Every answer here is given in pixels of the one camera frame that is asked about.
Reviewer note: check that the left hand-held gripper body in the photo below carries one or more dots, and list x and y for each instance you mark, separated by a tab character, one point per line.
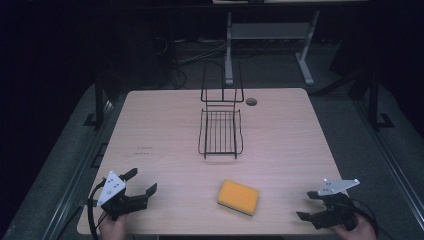
115	200

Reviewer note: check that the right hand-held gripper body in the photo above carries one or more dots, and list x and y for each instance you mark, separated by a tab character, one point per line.
336	213

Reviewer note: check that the yellow sponge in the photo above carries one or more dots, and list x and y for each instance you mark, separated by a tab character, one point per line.
238	196

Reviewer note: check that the person's left hand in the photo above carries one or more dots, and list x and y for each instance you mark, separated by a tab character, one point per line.
113	230

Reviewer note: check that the person's right hand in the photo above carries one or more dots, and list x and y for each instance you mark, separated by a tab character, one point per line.
361	231

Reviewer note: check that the black metal stand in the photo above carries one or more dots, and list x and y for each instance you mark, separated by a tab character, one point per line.
99	100
374	100

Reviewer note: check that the aluminium rail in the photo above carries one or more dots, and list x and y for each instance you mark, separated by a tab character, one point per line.
76	176
390	160

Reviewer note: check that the grey metal desk frame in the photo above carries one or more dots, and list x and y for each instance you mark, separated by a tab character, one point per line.
266	31

